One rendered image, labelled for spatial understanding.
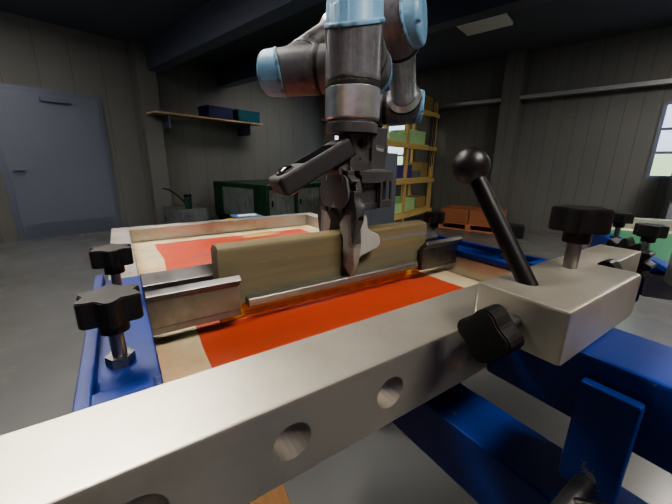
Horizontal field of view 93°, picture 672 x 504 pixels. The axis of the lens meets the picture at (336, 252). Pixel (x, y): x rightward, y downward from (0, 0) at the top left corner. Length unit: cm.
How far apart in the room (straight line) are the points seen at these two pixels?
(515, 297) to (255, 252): 29
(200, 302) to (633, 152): 679
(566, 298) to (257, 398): 19
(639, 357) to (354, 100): 37
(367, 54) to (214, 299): 35
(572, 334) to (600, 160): 672
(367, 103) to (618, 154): 657
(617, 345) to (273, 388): 22
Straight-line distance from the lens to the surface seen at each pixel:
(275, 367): 20
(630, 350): 29
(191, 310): 39
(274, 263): 42
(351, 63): 46
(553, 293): 25
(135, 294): 28
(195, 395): 19
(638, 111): 697
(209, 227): 99
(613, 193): 694
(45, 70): 684
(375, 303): 49
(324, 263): 45
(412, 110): 125
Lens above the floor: 115
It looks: 15 degrees down
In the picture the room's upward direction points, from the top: 1 degrees clockwise
